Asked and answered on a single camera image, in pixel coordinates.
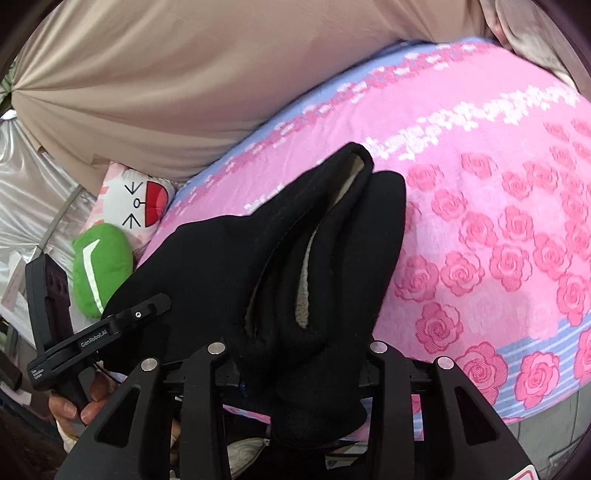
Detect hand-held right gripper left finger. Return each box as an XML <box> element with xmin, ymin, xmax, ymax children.
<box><xmin>53</xmin><ymin>342</ymin><xmax>232</xmax><ymax>480</ymax></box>

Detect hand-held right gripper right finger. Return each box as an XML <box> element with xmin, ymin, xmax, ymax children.
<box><xmin>367</xmin><ymin>339</ymin><xmax>536</xmax><ymax>480</ymax></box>

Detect person's left hand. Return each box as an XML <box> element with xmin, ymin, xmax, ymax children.
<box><xmin>48</xmin><ymin>369</ymin><xmax>122</xmax><ymax>439</ymax></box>

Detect silver curtain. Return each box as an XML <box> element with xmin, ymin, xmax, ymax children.
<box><xmin>0</xmin><ymin>111</ymin><xmax>109</xmax><ymax>324</ymax></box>

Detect black pants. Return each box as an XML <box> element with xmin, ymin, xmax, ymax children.
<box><xmin>99</xmin><ymin>142</ymin><xmax>407</xmax><ymax>450</ymax></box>

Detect pink rose print blanket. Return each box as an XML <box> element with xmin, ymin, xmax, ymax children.
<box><xmin>134</xmin><ymin>37</ymin><xmax>591</xmax><ymax>444</ymax></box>

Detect white cartoon face pillow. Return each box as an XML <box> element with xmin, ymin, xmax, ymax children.
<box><xmin>81</xmin><ymin>161</ymin><xmax>176</xmax><ymax>252</ymax></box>

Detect beige sheet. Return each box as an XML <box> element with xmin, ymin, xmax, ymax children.
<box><xmin>9</xmin><ymin>0</ymin><xmax>585</xmax><ymax>195</ymax></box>

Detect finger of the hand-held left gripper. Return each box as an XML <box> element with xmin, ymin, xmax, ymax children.
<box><xmin>99</xmin><ymin>293</ymin><xmax>172</xmax><ymax>334</ymax></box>

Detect green plush pillow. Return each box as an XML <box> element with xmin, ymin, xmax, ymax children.
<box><xmin>71</xmin><ymin>222</ymin><xmax>136</xmax><ymax>320</ymax></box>

